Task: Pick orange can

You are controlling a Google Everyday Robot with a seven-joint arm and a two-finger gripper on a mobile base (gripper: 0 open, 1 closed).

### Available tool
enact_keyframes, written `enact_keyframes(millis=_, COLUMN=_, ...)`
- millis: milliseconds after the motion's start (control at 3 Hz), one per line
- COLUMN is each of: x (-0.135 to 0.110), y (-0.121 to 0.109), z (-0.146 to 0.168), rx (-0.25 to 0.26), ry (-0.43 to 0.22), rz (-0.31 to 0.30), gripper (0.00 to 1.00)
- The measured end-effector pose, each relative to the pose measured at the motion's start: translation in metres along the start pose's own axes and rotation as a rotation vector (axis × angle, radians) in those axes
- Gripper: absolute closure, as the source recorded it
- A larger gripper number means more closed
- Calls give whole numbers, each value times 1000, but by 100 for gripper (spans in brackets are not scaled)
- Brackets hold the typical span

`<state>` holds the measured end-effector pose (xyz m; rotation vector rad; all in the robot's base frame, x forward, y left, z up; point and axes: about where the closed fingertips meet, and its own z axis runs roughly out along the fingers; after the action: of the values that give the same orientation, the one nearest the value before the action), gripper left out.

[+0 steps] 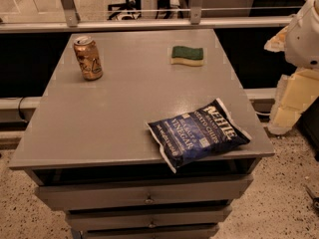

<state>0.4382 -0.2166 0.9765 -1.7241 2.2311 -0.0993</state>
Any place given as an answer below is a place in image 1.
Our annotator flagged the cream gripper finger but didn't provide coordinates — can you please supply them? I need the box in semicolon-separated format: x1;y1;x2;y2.
268;68;319;135
264;27;288;53

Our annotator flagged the orange soda can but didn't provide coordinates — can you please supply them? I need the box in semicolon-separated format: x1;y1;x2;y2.
73;35;103;81

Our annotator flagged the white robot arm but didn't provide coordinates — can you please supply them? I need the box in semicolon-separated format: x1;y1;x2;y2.
264;0;319;135

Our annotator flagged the green and yellow sponge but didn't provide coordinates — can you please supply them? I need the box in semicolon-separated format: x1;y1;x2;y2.
170;46;203;67

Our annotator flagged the dark object on floor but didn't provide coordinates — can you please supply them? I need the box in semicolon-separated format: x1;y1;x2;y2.
305;185;319;211

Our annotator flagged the top grey drawer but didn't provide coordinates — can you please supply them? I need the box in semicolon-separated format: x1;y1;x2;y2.
36;175;253;211

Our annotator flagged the grey drawer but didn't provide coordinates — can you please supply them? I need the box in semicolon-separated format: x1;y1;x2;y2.
36;175;253;211
83;224;219;239
66;205;231;231

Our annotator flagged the blue kettle chips bag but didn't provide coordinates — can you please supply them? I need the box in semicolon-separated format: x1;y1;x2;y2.
148;99;251;173

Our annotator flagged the black office chair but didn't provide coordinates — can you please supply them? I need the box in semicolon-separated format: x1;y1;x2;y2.
101;0;144;21

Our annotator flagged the bottom grey drawer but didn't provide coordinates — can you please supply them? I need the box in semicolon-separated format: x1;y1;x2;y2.
83;224;219;239

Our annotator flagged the grey drawer cabinet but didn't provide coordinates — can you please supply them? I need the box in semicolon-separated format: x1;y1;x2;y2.
8;28;276;239

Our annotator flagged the middle grey drawer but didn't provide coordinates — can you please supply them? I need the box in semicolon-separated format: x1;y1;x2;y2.
66;205;231;231

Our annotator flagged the metal railing frame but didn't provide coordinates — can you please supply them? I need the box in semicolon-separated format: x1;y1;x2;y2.
0;0;306;34

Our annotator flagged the black cable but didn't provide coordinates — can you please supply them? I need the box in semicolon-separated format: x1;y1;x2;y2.
17;97;28;122

